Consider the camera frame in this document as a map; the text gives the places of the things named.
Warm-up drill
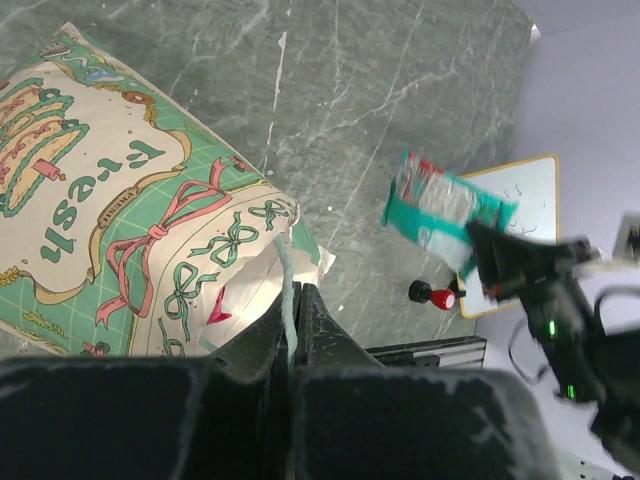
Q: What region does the red black stamp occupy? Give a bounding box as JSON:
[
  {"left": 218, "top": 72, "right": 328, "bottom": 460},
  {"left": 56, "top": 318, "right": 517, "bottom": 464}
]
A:
[{"left": 408, "top": 280, "right": 456, "bottom": 311}]

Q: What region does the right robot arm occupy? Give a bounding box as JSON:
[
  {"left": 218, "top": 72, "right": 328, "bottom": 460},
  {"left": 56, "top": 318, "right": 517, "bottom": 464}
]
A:
[{"left": 466, "top": 221, "right": 639, "bottom": 472}]

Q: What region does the small red snack packet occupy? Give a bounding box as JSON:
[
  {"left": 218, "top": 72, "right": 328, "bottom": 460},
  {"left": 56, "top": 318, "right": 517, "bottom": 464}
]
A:
[{"left": 206, "top": 286, "right": 232, "bottom": 326}]

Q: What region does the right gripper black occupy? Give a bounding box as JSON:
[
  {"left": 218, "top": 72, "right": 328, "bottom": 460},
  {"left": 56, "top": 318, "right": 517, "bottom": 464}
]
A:
[{"left": 466, "top": 221, "right": 595, "bottom": 305}]

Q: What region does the aluminium rail frame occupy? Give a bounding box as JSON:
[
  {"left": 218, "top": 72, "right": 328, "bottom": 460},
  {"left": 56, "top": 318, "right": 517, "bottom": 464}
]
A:
[{"left": 367, "top": 335, "right": 487, "bottom": 369}]

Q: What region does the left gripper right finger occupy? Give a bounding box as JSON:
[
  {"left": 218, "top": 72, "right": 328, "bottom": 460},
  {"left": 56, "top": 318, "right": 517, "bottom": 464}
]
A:
[{"left": 292, "top": 285, "right": 561, "bottom": 479}]

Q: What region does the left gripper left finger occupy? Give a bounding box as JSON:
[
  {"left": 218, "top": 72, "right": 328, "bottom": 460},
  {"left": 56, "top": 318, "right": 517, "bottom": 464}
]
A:
[{"left": 1, "top": 297, "right": 291, "bottom": 479}]

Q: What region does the teal candy packet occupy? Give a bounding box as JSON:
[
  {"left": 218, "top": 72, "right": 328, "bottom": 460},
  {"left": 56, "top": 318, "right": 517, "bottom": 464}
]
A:
[{"left": 381, "top": 150, "right": 518, "bottom": 279}]

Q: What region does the small whiteboard yellow frame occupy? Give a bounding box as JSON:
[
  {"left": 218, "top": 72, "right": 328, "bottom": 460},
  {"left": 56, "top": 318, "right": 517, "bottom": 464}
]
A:
[{"left": 458, "top": 155, "right": 559, "bottom": 319}]

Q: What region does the green patterned paper bag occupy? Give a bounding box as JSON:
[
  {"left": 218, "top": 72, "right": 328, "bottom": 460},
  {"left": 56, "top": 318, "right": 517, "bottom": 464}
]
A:
[{"left": 1, "top": 24, "right": 334, "bottom": 357}]

